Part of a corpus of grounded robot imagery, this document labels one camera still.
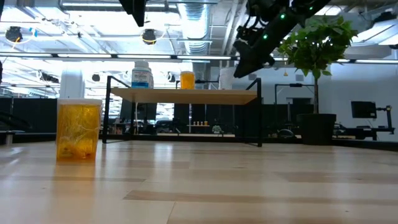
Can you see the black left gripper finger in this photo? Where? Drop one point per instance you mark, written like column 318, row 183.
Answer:
column 135, row 11

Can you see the orange pill bottle white cap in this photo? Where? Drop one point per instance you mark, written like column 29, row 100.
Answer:
column 187, row 81

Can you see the black plant pot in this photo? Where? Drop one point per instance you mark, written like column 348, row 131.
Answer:
column 317, row 130

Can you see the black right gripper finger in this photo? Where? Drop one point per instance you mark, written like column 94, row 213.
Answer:
column 248, row 59

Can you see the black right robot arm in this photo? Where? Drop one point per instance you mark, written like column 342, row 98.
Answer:
column 311, row 6

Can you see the rectangular ceiling light panel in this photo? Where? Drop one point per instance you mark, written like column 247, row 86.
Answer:
column 326, row 11

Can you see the wide orange pill bottle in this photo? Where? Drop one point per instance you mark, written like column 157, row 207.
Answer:
column 77, row 133

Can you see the small yellow hanging lamp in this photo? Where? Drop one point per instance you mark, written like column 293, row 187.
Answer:
column 285, row 74

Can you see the white column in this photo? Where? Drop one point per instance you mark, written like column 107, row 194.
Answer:
column 72, row 85

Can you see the green potted tree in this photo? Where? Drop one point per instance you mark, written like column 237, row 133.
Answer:
column 314, row 43

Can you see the wooden shelf black metal frame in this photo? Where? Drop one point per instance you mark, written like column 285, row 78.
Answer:
column 186, row 96

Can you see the black computer monitor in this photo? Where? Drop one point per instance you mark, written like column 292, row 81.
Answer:
column 363, row 109

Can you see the silver ceiling air duct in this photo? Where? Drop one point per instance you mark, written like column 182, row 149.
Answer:
column 194, row 31

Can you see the small background plant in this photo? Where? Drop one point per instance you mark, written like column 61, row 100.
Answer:
column 217, row 129

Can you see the long ceiling light strip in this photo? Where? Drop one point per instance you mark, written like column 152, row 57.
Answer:
column 93, row 55

